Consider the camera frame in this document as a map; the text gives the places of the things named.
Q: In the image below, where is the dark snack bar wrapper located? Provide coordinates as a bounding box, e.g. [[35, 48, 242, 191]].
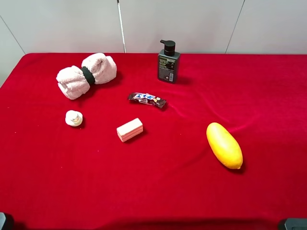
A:
[[128, 92, 166, 109]]

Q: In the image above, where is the yellow mango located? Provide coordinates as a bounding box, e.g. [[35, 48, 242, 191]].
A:
[[206, 122, 243, 169]]

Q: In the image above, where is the black base corner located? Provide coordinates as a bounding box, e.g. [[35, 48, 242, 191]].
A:
[[0, 212, 14, 230], [278, 218, 307, 230]]

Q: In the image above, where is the black base left corner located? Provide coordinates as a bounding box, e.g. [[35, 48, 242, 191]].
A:
[[0, 212, 14, 230]]

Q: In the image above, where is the black pump bottle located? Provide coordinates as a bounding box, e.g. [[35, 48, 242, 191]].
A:
[[157, 40, 180, 83]]

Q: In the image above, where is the red velvet tablecloth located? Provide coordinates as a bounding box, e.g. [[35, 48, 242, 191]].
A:
[[0, 53, 307, 230]]

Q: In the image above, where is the black hair tie band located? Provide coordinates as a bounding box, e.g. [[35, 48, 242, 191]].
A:
[[81, 67, 95, 85]]

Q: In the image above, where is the black base right corner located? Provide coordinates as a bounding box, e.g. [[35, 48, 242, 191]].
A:
[[278, 218, 307, 230]]

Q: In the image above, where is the rolled pink towel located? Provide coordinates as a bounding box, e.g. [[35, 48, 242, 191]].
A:
[[56, 53, 117, 100]]

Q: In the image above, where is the pink layered wafer block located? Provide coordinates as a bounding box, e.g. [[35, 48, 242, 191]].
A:
[[117, 118, 143, 142]]

